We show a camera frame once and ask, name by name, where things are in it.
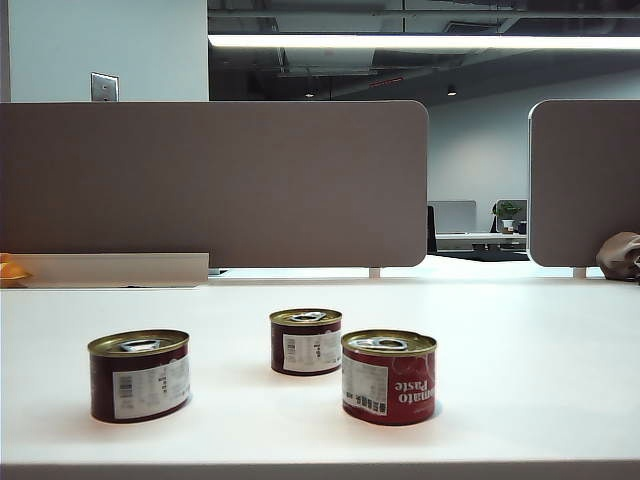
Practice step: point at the dark red can white label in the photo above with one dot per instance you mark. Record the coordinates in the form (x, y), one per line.
(305, 345)

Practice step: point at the red tomato paste can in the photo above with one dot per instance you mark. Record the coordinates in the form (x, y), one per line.
(400, 390)

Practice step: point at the dark red can barcode label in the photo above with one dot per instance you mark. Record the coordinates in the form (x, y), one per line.
(145, 385)

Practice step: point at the white partition foot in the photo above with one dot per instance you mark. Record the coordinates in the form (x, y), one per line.
(374, 272)
(579, 272)

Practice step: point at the black office chair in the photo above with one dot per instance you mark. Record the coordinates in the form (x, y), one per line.
(431, 230)

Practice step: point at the white office desk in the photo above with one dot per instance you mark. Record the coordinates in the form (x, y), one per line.
(475, 240)

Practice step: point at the green potted plant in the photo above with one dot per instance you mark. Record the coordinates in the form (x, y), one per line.
(508, 212)

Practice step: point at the long ceiling light strip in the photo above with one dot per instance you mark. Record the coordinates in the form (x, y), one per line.
(425, 41)

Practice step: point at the brown desk partition white edge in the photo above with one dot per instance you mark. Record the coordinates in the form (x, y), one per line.
(585, 175)

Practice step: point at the brown bag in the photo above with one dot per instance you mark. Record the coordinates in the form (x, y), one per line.
(617, 257)

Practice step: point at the orange object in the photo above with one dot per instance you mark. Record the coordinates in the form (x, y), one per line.
(12, 270)

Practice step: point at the metal wall switch plate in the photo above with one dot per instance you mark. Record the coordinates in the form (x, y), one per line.
(104, 87)

